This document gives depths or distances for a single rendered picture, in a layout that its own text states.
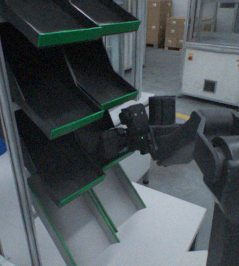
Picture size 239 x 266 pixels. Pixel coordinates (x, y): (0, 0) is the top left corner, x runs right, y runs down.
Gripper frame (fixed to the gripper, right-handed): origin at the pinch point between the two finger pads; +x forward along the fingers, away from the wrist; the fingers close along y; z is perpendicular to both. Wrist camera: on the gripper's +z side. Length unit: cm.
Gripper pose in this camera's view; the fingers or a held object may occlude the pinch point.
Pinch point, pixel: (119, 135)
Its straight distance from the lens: 72.5
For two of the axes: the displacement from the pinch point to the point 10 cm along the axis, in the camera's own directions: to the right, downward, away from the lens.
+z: -1.0, -9.7, -2.3
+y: -7.7, 2.2, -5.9
